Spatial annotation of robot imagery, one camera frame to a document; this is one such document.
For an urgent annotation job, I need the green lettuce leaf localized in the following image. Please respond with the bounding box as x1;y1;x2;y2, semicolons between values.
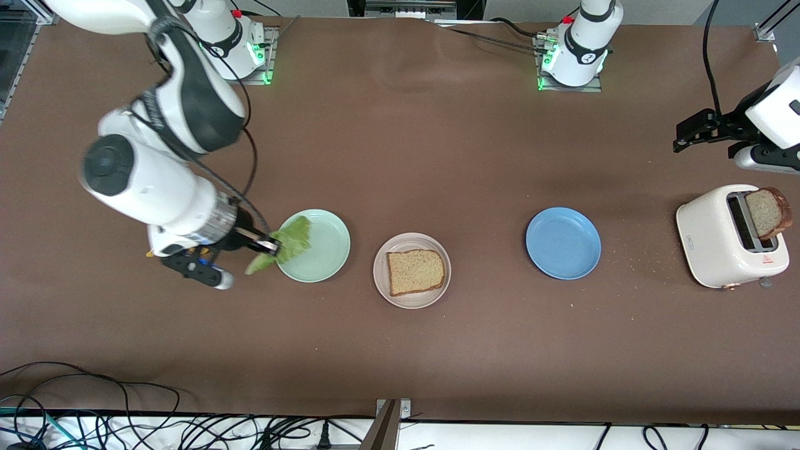
245;216;312;276

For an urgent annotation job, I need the mint green plate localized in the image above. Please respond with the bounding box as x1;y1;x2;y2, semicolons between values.
274;209;351;283

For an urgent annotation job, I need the black braided cable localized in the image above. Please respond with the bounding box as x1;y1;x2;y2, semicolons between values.
445;26;546;56

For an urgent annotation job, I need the brown bread slice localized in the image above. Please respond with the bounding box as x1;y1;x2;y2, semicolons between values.
745;187;793;242
386;249;446;297

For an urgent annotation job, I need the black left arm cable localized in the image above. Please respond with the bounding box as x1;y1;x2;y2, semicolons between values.
702;0;726;116

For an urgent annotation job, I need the beige plate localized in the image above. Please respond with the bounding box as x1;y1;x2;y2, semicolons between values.
373;232;452;309

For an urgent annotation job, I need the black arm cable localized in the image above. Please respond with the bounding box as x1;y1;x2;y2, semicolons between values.
702;0;726;116
147;19;273;235

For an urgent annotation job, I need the aluminium profile bar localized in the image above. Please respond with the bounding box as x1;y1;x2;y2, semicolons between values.
753;0;800;43

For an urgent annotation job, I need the white toaster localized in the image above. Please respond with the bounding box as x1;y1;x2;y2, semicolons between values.
676;184;790;291

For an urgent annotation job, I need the brown table cover sheet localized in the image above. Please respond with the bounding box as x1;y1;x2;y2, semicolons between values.
0;11;800;426

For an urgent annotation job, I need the blue plate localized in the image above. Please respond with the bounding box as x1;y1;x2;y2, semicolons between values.
525;207;602;281

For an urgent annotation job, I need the grey metal table bracket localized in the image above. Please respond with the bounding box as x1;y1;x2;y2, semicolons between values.
361;399;413;450

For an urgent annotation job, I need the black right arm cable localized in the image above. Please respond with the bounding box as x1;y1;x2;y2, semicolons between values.
147;19;273;235

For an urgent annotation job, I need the tangled black cable bundle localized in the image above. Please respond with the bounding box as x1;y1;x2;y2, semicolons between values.
0;361;376;450

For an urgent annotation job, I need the dark equipment rack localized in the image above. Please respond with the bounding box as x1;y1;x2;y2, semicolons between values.
347;0;485;21

